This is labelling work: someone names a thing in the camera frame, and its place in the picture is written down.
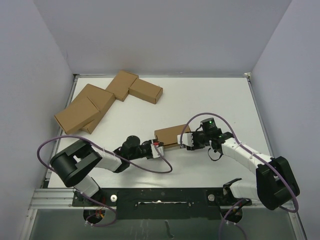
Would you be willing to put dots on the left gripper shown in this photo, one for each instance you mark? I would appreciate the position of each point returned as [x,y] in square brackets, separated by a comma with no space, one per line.
[149,143]

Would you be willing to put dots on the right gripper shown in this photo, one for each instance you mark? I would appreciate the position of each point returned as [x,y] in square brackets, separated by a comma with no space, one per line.
[195,145]

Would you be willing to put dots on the cardboard box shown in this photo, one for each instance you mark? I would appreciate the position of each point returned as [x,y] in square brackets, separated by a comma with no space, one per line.
[146,91]
[120,84]
[77,115]
[168,136]
[102,99]

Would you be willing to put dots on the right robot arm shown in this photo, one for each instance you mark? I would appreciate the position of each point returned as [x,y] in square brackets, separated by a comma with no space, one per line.
[275,183]

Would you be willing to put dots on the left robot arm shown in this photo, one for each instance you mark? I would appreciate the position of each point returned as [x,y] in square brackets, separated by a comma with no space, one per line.
[74,163]

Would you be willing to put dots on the folded cardboard box front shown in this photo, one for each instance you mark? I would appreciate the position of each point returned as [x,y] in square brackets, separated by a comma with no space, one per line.
[77,115]

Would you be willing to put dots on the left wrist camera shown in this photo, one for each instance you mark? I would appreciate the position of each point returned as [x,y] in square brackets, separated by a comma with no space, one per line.
[157,149]

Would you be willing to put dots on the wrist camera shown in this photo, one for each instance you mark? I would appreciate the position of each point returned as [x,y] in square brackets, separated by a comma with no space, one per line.
[157,149]
[185,140]

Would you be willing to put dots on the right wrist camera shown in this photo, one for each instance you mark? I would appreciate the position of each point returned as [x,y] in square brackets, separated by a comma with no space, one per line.
[185,140]

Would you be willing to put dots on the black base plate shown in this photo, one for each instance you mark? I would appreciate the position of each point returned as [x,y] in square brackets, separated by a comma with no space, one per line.
[161,204]

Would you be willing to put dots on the aluminium table frame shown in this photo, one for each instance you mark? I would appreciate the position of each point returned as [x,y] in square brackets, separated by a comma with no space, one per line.
[184,100]

